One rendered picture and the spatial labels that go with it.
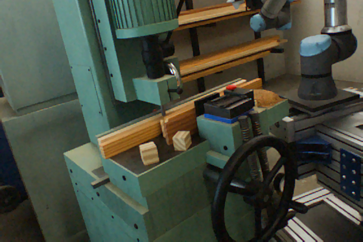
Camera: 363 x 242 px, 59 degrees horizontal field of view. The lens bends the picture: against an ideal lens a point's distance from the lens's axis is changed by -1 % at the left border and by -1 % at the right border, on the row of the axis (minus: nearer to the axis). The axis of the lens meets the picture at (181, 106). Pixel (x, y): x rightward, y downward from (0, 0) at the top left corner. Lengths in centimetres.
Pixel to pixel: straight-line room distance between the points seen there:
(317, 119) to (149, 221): 81
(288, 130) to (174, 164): 59
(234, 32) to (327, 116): 294
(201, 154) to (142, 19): 38
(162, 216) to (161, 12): 52
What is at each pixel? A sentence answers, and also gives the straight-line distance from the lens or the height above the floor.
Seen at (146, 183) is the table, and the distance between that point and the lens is 81.
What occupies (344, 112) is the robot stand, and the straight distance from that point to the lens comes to 147.
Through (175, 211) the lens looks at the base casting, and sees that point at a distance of 90.
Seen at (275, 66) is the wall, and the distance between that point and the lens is 481.
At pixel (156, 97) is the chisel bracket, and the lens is 92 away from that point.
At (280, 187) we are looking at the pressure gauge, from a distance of 111.
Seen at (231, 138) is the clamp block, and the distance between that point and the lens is 82.
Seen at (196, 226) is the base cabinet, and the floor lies 67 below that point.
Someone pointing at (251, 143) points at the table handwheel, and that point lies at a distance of 74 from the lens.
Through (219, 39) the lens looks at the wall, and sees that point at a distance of 406.
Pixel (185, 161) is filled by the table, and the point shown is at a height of 88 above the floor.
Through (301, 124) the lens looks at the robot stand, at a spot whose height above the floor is 74.
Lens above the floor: 127
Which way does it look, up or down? 18 degrees down
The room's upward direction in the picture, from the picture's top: 10 degrees counter-clockwise
